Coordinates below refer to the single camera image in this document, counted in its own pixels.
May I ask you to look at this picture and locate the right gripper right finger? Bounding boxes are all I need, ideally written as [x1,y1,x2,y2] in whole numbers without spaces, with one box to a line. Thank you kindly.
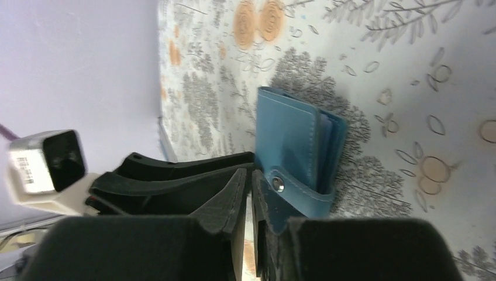
[252,170,462,280]

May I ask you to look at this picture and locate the blue leather card holder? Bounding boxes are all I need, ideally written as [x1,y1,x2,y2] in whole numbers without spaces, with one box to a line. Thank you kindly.
[252,87,347,234]

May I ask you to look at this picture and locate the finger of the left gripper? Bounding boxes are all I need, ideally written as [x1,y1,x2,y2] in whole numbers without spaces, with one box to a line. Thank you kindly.
[114,152,254,181]
[89,166,247,215]

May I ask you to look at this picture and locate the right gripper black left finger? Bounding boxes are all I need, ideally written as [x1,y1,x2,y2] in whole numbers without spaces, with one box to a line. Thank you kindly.
[18,168,248,280]

